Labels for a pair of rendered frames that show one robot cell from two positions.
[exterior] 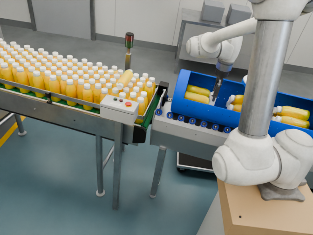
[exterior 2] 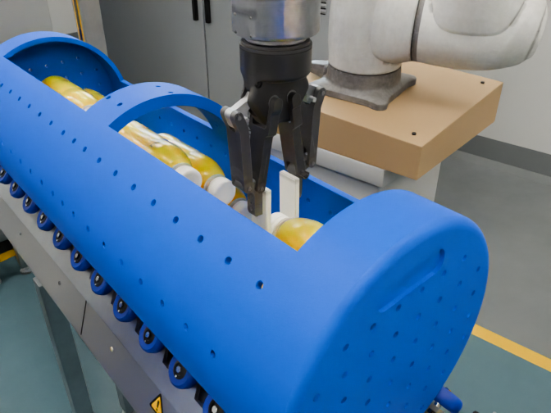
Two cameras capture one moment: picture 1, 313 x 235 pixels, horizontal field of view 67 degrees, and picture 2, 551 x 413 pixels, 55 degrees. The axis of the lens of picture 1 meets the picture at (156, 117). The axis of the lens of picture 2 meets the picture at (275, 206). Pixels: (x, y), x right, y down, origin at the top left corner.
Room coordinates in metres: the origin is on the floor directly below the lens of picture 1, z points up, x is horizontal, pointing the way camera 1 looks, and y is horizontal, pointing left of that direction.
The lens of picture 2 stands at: (1.67, 0.04, 1.46)
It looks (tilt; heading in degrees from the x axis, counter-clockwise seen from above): 31 degrees down; 221
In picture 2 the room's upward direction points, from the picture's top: straight up
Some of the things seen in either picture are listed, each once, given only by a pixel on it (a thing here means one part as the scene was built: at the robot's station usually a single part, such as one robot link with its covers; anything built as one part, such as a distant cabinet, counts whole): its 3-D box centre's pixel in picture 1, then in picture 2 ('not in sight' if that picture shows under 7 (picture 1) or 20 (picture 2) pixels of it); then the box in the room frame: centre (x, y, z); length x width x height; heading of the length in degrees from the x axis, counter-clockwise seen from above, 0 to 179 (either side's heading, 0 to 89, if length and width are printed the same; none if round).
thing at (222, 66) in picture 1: (224, 64); (275, 8); (1.25, -0.32, 1.36); 0.09 x 0.09 x 0.06
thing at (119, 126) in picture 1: (117, 170); not in sight; (1.09, 0.22, 0.50); 0.04 x 0.04 x 1.00; 82
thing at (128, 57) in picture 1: (125, 109); not in sight; (1.75, 0.30, 0.55); 0.04 x 0.04 x 1.10; 82
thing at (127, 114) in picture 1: (119, 109); not in sight; (1.09, 0.22, 1.05); 0.20 x 0.10 x 0.10; 82
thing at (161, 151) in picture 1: (157, 173); not in sight; (1.26, -0.08, 0.31); 0.06 x 0.06 x 0.63; 82
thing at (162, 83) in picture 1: (162, 89); not in sight; (1.55, -0.01, 0.95); 0.10 x 0.07 x 0.10; 172
